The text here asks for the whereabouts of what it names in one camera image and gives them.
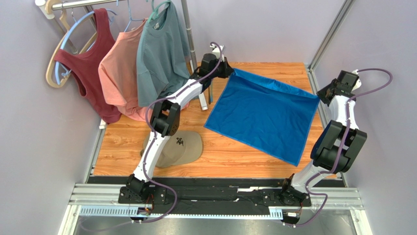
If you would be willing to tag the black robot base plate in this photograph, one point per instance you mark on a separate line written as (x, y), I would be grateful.
(263, 196)

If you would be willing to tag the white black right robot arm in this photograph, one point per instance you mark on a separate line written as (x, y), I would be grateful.
(341, 140)

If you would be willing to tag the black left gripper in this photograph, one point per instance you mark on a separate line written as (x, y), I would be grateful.
(227, 69)

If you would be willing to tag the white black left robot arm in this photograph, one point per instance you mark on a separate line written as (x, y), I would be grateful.
(166, 113)

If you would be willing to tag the light blue clothes hanger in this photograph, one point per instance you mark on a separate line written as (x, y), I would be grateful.
(56, 73)

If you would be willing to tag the maroon tank top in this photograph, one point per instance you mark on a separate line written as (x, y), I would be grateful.
(84, 68)

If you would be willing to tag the blue cloth napkin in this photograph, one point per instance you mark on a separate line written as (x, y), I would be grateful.
(266, 114)

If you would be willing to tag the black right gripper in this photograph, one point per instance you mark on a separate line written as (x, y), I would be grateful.
(325, 94)

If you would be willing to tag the teal t-shirt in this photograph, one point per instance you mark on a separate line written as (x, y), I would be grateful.
(162, 56)

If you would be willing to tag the metal clothes rack pole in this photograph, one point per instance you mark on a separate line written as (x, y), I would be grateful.
(187, 32)

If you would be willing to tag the white clothes rack foot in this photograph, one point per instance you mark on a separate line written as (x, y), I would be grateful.
(203, 101)

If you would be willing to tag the pink t-shirt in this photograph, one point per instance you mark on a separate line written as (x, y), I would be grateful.
(118, 75)

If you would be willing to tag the aluminium frame rail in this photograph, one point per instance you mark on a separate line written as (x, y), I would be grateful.
(101, 200)

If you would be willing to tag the beige baseball cap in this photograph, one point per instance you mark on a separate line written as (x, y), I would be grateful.
(181, 148)

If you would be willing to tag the teal clothes hanger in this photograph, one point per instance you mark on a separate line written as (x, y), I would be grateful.
(155, 9)

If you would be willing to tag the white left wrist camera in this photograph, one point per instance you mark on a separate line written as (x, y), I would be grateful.
(218, 51)

